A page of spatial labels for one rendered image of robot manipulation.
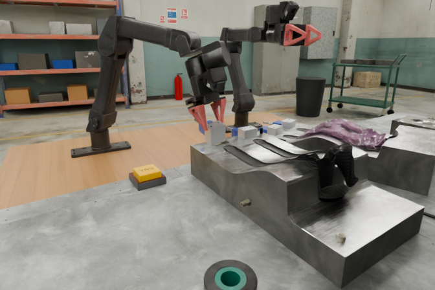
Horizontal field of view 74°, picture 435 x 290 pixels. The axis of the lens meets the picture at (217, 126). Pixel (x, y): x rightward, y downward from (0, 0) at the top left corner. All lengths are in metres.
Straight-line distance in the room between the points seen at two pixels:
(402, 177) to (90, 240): 0.76
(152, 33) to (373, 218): 0.70
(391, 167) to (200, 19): 5.90
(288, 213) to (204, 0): 6.18
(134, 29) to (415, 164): 0.84
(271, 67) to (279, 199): 6.21
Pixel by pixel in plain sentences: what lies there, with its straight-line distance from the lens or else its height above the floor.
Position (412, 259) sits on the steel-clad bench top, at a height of 0.80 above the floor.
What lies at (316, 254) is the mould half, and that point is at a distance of 0.56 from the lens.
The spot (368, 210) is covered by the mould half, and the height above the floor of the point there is 0.86.
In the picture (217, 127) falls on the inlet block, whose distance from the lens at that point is 0.81.
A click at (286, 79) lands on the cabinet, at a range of 6.99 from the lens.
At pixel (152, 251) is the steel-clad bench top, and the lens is 0.60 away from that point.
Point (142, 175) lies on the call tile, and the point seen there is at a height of 0.84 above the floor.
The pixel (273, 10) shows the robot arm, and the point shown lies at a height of 1.28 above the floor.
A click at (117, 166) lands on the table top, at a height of 0.80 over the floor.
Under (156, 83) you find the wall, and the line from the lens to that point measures 6.29.
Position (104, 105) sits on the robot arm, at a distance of 1.03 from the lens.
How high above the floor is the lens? 1.17
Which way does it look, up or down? 16 degrees down
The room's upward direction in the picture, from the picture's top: straight up
